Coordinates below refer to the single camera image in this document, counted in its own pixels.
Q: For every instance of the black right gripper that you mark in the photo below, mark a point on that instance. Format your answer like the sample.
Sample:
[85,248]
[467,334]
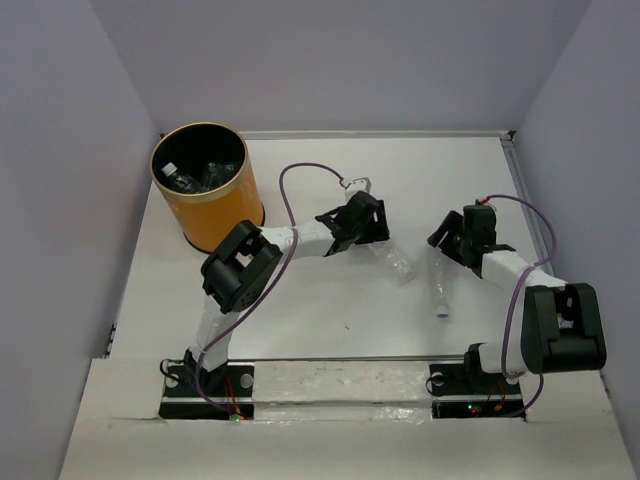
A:
[452,223]

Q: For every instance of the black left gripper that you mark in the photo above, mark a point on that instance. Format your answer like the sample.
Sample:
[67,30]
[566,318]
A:
[377,231]

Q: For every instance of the clear plastic bottle blue cap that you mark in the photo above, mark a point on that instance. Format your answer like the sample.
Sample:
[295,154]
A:
[439,284]

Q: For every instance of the clear bottle with printed label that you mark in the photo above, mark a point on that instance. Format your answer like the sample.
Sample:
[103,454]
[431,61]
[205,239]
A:
[216,174]

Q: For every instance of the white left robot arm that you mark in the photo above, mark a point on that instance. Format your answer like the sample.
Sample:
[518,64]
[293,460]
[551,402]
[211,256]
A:
[237,274]

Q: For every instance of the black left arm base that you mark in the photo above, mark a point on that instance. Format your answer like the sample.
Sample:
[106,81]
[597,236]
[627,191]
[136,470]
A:
[224,394]

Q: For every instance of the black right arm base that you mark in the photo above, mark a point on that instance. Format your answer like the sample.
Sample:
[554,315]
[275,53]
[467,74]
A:
[462,390]

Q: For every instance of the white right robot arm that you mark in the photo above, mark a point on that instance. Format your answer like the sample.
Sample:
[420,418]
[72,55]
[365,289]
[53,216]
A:
[552,326]

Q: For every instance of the orange cylindrical bin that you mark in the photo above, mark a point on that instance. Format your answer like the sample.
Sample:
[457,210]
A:
[205,218]

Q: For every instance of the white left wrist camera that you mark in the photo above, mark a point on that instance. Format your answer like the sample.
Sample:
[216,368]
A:
[356,184]

